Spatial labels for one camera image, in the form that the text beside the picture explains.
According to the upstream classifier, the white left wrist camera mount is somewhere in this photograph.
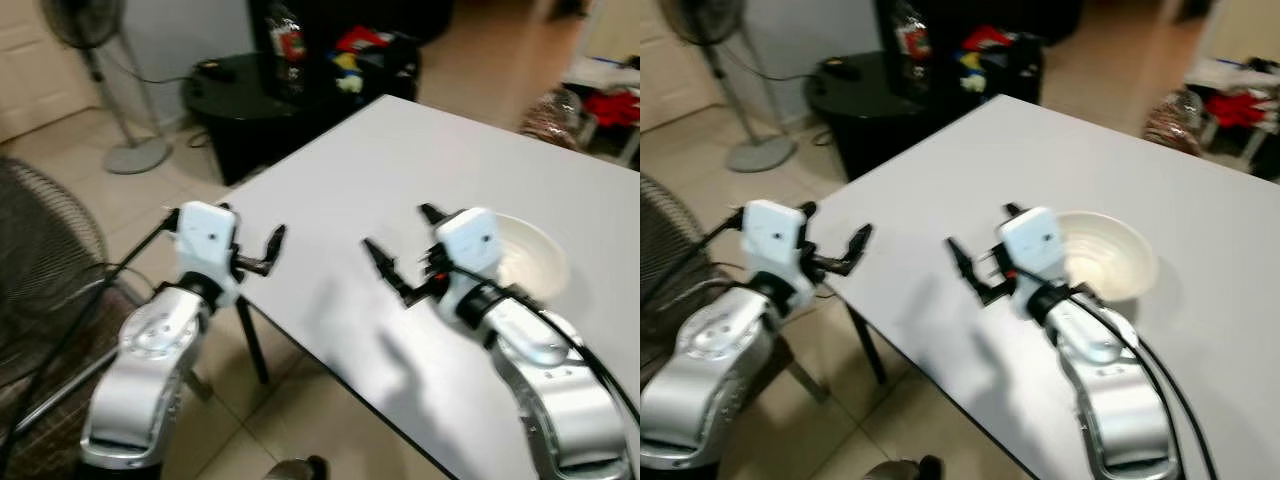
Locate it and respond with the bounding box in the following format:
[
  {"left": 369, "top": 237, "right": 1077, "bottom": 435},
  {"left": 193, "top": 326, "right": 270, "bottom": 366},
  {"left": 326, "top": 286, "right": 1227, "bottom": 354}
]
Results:
[
  {"left": 174, "top": 200, "right": 243, "bottom": 309},
  {"left": 742, "top": 199, "right": 810, "bottom": 309}
]

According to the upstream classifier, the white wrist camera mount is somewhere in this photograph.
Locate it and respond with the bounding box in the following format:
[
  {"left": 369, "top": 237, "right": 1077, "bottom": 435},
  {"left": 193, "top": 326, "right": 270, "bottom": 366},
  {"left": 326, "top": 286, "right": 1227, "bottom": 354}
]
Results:
[
  {"left": 997, "top": 207, "right": 1067, "bottom": 320},
  {"left": 742, "top": 199, "right": 810, "bottom": 309},
  {"left": 433, "top": 207, "right": 504, "bottom": 307},
  {"left": 174, "top": 200, "right": 243, "bottom": 309}
]

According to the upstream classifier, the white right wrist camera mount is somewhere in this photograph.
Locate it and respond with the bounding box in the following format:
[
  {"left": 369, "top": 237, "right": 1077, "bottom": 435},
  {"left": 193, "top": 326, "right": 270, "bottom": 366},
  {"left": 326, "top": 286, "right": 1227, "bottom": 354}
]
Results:
[
  {"left": 433, "top": 207, "right": 504, "bottom": 307},
  {"left": 997, "top": 207, "right": 1067, "bottom": 320}
]

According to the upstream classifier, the red cloth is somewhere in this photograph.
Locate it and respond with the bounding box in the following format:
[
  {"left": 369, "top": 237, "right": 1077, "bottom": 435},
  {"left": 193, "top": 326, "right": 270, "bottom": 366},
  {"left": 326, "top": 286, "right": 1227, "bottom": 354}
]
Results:
[
  {"left": 584, "top": 89, "right": 641, "bottom": 130},
  {"left": 1204, "top": 90, "right": 1280, "bottom": 131}
]

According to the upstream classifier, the grey wicker chair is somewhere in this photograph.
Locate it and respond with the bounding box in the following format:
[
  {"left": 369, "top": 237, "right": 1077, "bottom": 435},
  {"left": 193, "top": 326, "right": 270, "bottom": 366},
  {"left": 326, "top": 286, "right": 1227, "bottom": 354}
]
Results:
[
  {"left": 0, "top": 154, "right": 153, "bottom": 480},
  {"left": 640, "top": 174, "right": 763, "bottom": 403}
]

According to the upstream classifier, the black round side table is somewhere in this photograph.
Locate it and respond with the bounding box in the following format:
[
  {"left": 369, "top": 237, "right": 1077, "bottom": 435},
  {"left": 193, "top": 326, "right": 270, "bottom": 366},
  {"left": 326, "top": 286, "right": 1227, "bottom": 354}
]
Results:
[
  {"left": 804, "top": 48, "right": 1047, "bottom": 183},
  {"left": 181, "top": 50, "right": 422, "bottom": 187}
]

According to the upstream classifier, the white ribbed bowl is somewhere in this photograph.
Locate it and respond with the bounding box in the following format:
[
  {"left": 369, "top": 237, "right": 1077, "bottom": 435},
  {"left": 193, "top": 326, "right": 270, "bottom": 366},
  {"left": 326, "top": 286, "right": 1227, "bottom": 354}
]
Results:
[
  {"left": 494, "top": 212, "right": 572, "bottom": 307},
  {"left": 1057, "top": 210, "right": 1162, "bottom": 304}
]

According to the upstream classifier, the red blue yellow toy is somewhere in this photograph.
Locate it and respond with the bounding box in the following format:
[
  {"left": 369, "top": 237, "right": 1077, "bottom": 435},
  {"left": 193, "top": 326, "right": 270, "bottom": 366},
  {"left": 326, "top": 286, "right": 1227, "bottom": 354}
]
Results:
[
  {"left": 333, "top": 25, "right": 393, "bottom": 94},
  {"left": 958, "top": 25, "right": 1017, "bottom": 94}
]

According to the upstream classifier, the black table leg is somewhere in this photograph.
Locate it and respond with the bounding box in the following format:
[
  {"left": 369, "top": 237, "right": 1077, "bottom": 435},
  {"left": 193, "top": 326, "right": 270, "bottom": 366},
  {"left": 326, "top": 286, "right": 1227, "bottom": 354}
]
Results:
[
  {"left": 846, "top": 303, "right": 890, "bottom": 387},
  {"left": 234, "top": 298, "right": 272, "bottom": 387}
]

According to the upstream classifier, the white shelf rack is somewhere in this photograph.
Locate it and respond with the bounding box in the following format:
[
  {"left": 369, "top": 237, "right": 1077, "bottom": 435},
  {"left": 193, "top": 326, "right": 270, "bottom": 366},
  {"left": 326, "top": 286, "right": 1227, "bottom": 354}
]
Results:
[
  {"left": 562, "top": 54, "right": 641, "bottom": 167},
  {"left": 1184, "top": 56, "right": 1280, "bottom": 173}
]

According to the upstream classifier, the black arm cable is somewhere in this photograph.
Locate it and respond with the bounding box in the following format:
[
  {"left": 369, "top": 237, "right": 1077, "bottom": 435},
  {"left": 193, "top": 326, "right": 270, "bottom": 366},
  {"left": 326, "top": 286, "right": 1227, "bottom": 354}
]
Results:
[
  {"left": 0, "top": 207, "right": 182, "bottom": 453},
  {"left": 640, "top": 208, "right": 748, "bottom": 313},
  {"left": 1040, "top": 278, "right": 1222, "bottom": 480},
  {"left": 450, "top": 262, "right": 641, "bottom": 423}
]

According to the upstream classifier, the grey standing fan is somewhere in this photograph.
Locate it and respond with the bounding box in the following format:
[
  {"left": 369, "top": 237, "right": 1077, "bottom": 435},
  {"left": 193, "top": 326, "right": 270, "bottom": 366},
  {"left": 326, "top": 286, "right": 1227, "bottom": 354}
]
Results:
[
  {"left": 660, "top": 0, "right": 797, "bottom": 174},
  {"left": 40, "top": 0, "right": 173, "bottom": 177}
]

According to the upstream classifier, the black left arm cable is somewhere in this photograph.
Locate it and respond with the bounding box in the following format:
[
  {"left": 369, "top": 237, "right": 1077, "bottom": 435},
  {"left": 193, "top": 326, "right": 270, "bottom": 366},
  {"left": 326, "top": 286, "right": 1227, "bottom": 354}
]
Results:
[
  {"left": 0, "top": 207, "right": 182, "bottom": 453},
  {"left": 640, "top": 208, "right": 748, "bottom": 313}
]

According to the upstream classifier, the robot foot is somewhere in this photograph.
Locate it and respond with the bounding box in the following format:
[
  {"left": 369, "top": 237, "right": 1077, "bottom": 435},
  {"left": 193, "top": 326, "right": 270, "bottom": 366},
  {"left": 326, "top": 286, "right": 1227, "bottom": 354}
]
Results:
[
  {"left": 264, "top": 456, "right": 330, "bottom": 480},
  {"left": 864, "top": 456, "right": 944, "bottom": 480}
]

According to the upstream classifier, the white panelled door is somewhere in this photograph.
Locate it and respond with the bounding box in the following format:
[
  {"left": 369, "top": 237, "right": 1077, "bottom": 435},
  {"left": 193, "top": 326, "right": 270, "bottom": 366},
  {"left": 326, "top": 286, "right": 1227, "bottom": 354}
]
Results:
[
  {"left": 0, "top": 0, "right": 103, "bottom": 143},
  {"left": 640, "top": 0, "right": 707, "bottom": 133}
]

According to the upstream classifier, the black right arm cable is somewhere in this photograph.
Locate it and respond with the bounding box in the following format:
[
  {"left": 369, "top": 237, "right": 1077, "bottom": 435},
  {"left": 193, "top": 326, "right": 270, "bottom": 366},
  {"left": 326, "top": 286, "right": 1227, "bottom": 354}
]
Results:
[
  {"left": 1040, "top": 278, "right": 1222, "bottom": 480},
  {"left": 450, "top": 262, "right": 641, "bottom": 423}
]

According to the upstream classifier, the clear bottle with red label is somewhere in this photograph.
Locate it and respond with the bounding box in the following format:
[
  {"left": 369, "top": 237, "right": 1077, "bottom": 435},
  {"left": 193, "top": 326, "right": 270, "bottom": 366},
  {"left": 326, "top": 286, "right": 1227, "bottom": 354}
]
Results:
[
  {"left": 895, "top": 3, "right": 933, "bottom": 97},
  {"left": 268, "top": 3, "right": 308, "bottom": 97}
]

